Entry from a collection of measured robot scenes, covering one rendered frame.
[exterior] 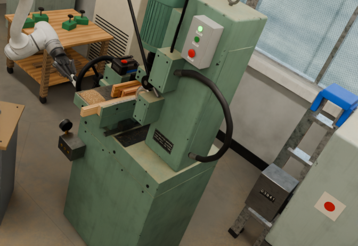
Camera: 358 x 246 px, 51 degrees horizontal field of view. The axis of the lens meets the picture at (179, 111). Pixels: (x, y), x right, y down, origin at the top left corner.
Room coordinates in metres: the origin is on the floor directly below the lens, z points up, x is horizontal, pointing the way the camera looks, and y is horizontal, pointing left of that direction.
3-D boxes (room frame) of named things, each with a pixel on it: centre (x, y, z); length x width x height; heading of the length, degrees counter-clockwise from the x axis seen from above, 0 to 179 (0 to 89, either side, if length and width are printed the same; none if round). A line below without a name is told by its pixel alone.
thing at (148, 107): (1.32, 0.13, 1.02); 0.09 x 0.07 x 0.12; 146
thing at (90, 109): (1.54, 0.20, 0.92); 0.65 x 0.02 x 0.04; 146
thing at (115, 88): (1.59, 0.26, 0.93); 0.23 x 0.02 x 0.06; 146
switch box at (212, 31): (1.26, 0.01, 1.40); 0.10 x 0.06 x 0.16; 56
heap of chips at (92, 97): (1.42, 0.39, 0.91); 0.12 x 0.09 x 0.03; 56
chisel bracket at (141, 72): (1.55, 0.18, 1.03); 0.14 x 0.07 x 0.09; 56
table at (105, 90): (1.64, 0.27, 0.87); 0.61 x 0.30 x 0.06; 146
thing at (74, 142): (1.42, 0.46, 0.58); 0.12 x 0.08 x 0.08; 56
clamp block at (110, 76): (1.69, 0.34, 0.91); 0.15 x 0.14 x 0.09; 146
